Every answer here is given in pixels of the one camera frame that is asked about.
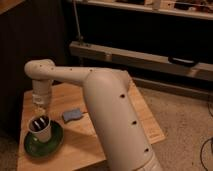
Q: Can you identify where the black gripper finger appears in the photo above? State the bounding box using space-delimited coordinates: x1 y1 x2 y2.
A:
33 122 39 129
40 118 46 126

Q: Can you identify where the white ceramic cup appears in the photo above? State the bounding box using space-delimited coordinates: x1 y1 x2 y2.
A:
28 115 51 142

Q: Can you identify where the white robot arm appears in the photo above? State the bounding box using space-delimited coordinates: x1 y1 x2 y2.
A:
24 59 163 171

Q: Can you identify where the green ceramic bowl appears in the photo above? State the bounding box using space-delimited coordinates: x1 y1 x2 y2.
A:
24 121 64 158

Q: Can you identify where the blue sponge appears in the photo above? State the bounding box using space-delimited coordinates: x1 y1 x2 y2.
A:
62 108 83 123

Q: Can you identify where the wooden side table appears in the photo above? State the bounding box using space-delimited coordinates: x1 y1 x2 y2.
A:
17 70 166 171

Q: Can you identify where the metal pole stand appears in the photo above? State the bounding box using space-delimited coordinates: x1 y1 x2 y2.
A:
72 0 86 68

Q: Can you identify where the low wooden shelf unit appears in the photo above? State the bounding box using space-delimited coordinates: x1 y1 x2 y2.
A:
72 0 213 91

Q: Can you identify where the black handle on shelf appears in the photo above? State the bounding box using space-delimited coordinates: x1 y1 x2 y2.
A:
168 57 199 67

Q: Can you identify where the black cable on floor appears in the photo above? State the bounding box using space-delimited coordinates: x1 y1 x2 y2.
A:
199 137 213 171

